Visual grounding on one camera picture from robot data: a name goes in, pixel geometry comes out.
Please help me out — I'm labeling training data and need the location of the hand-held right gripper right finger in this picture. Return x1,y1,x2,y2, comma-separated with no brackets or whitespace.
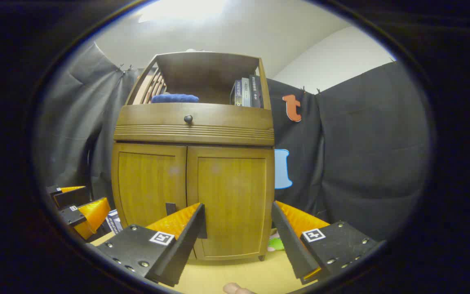
271,200,378,285

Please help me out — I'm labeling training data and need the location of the wooden shoe cabinet door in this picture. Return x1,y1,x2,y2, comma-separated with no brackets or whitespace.
186,146,275,261
111,142,187,229

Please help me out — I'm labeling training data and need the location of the blue folded cloth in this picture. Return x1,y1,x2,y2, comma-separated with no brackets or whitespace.
151,93,200,104

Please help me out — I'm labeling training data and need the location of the black backdrop cloth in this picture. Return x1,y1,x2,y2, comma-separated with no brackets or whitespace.
35,41,429,241

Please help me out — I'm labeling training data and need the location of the black book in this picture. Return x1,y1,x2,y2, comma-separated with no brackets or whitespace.
249,75,264,109

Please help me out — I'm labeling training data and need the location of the navy book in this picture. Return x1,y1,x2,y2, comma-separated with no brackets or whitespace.
231,80,243,107

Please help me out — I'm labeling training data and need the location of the grey book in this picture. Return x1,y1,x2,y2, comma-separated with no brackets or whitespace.
241,78,252,107

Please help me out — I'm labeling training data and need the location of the pale blue book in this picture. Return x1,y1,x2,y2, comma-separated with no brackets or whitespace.
112,209,124,233

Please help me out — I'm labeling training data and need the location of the dark blue book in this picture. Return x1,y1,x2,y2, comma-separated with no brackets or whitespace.
106,212,120,235

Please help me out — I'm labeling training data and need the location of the green and pink plush toy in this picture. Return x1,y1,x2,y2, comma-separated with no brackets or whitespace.
268,232,286,252

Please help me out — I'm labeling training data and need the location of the wooden double-door shoe cabinet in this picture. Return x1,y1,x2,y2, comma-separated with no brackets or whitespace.
111,51,276,262

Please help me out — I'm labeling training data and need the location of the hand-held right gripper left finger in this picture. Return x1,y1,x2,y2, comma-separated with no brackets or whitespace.
96,202,206,287

